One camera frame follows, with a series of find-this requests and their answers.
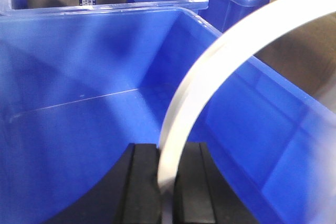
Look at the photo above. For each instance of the large white pipe clamp half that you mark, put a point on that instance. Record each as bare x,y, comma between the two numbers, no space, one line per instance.
217,63

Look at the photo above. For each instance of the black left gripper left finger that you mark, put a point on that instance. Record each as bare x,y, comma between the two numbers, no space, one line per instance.
127,193

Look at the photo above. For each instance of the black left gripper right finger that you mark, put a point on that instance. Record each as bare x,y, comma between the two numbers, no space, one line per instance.
202,194

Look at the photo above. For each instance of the brown cardboard piece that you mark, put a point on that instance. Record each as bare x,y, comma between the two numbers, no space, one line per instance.
306,57

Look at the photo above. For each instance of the blue target bin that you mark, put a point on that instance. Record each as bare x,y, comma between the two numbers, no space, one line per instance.
78,88

